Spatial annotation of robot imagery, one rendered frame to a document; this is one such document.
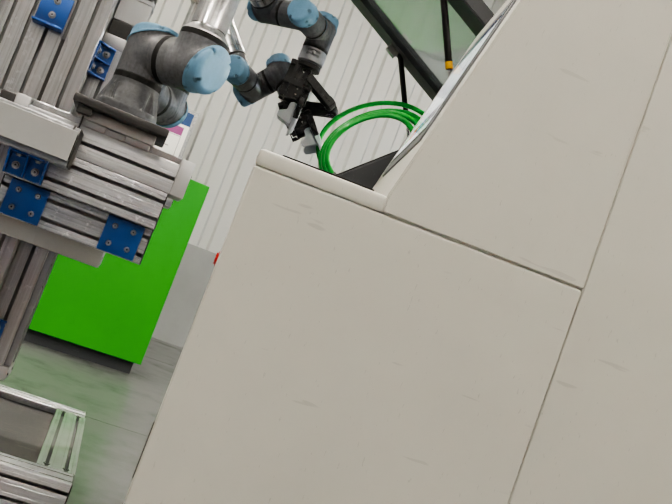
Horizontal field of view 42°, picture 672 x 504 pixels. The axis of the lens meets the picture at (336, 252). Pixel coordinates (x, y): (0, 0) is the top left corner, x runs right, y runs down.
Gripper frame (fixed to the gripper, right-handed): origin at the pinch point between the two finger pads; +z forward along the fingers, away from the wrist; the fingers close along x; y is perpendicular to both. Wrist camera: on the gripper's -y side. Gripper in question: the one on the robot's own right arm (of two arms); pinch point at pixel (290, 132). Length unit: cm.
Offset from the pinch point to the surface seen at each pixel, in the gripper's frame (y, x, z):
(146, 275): 62, -316, 56
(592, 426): -67, 105, 48
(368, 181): -23.2, 35.2, 11.3
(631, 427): -73, 105, 46
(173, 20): 170, -620, -186
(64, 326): 96, -306, 103
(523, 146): -40, 105, 9
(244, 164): 54, -641, -80
